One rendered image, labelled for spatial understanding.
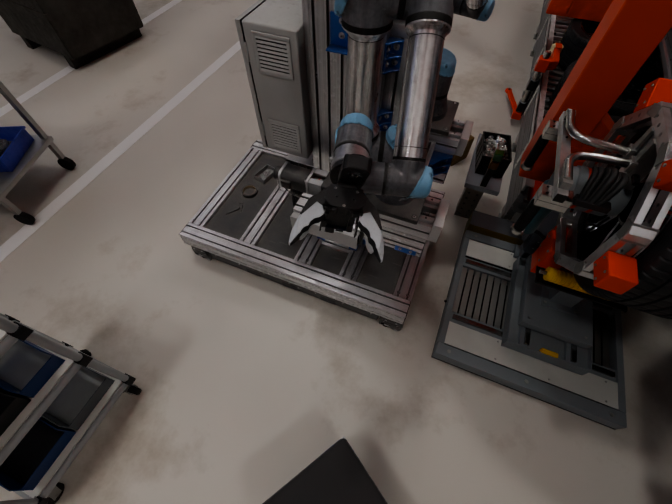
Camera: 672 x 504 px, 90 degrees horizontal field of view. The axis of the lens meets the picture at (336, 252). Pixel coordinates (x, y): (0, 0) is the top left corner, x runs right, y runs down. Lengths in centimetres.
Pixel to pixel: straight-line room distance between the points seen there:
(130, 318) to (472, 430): 178
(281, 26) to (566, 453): 196
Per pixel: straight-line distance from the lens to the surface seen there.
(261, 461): 171
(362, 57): 91
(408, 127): 79
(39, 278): 256
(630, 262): 124
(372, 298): 162
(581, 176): 136
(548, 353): 183
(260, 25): 120
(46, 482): 188
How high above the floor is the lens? 168
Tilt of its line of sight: 57 degrees down
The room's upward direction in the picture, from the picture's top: straight up
